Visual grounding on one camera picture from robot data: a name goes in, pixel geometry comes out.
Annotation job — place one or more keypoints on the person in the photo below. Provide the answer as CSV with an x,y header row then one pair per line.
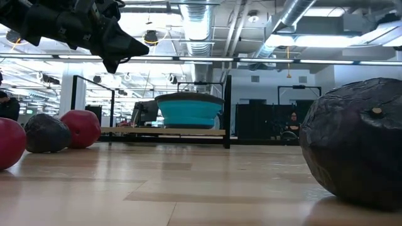
x,y
9,108
293,124

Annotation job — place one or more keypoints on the black aluminium rig frame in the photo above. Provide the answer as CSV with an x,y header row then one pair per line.
x,y
204,58

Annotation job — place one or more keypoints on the silver ribbed ventilation duct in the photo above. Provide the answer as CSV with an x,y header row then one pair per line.
x,y
197,28

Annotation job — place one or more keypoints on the small red pomegranate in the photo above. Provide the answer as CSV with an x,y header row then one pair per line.
x,y
9,144

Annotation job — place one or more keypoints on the ceiling light panel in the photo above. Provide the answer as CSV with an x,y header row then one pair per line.
x,y
323,12
314,40

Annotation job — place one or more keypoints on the large red pomegranate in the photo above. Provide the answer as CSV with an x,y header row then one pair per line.
x,y
83,128

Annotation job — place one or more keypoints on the black background monitor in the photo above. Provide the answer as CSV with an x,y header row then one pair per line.
x,y
146,111

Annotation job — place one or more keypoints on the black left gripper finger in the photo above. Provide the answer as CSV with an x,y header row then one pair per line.
x,y
110,66
119,44

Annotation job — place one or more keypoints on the black overhead camera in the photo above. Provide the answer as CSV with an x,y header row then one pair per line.
x,y
150,37

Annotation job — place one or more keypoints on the thin black metal stand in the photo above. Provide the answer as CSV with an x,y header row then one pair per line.
x,y
226,110

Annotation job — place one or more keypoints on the blue collapsible bowl grey rim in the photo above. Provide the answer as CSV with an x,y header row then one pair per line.
x,y
190,113

